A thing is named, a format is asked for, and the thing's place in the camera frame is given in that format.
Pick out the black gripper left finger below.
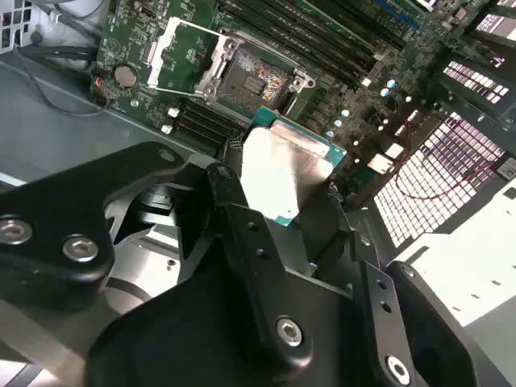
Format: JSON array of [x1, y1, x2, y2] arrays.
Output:
[[0, 135, 314, 374]]

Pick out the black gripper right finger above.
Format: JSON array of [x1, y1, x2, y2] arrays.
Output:
[[328, 183, 513, 387]]

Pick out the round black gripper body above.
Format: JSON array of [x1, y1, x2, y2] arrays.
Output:
[[86, 265, 378, 387]]

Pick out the silver-topped CPU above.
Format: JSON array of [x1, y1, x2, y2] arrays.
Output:
[[239, 106, 347, 227]]

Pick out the metal CPU socket cover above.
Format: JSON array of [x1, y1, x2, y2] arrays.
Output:
[[146, 18, 243, 101]]

